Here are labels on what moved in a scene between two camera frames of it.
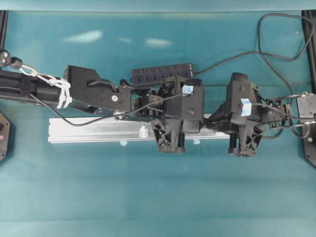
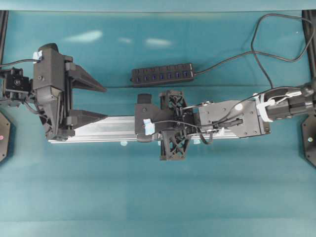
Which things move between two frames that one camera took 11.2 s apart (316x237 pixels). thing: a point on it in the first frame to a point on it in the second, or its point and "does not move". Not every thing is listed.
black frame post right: (309, 19) does not move
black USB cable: (269, 54) to (254, 52)
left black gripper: (176, 108) to (53, 74)
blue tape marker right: (196, 141) does not move
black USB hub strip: (154, 75) does not move
